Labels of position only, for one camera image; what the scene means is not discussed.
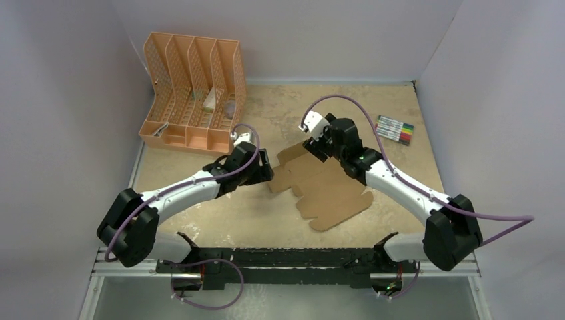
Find brown cardboard box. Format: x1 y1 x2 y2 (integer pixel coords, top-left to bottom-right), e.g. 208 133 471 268
267 143 374 231

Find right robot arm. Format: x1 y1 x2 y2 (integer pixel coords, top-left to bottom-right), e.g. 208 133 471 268
300 111 483 271

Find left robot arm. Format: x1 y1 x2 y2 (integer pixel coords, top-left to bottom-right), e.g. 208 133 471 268
96 142 274 273

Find pack of coloured markers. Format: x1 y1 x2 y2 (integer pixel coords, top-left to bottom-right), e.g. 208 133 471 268
375 115 414 145

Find small grey object in organizer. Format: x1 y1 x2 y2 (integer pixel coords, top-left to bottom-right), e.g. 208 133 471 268
224 101 236 119

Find white card in organizer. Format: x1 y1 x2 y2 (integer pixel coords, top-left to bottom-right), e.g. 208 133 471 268
202 87 217 113

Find orange plastic file organizer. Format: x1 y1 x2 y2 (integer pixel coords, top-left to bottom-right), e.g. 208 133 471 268
139 32 247 155

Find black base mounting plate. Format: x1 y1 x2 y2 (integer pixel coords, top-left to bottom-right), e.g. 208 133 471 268
151 234 417 293

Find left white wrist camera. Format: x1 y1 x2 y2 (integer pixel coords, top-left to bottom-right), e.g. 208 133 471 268
230 131 255 148

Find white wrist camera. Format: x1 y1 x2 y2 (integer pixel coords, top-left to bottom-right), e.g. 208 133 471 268
298 111 330 141
230 131 255 148

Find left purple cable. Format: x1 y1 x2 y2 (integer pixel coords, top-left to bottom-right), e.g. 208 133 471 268
104 123 261 311

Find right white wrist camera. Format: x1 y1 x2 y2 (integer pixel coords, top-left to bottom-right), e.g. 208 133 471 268
298 111 330 141

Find aluminium rail frame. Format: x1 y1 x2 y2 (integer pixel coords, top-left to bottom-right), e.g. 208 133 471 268
93 244 492 319

